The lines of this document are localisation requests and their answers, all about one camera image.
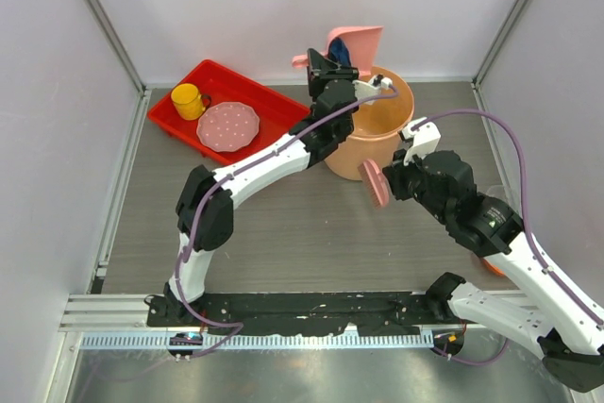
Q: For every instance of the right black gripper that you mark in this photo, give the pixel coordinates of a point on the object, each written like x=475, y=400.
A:
x=396, y=173

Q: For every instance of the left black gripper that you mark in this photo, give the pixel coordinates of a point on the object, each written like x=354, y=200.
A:
x=320, y=72

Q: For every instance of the blue paper scrap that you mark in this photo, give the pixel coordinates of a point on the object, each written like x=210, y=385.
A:
x=337, y=52

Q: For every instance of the pink dustpan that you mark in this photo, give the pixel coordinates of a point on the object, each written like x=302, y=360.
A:
x=362, y=43

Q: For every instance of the orange plastic bucket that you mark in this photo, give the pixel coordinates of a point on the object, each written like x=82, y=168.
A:
x=376, y=129

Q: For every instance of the pink hand brush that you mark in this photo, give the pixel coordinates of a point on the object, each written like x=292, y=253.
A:
x=376, y=183

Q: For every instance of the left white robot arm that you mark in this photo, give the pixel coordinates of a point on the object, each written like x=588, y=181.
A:
x=206, y=206

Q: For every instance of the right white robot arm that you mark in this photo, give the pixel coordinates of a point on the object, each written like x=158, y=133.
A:
x=564, y=330

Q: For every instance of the orange bowl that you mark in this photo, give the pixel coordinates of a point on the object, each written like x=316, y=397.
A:
x=493, y=269

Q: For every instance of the pink dotted plate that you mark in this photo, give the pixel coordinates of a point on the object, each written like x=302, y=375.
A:
x=228, y=127

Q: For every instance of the yellow mug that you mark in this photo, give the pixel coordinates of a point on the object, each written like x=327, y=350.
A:
x=189, y=102

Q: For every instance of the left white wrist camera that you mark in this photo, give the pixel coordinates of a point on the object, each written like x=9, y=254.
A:
x=376, y=88

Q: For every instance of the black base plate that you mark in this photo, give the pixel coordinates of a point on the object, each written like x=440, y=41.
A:
x=305, y=314

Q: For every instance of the white slotted cable duct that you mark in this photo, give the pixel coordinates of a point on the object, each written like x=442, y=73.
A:
x=156, y=340

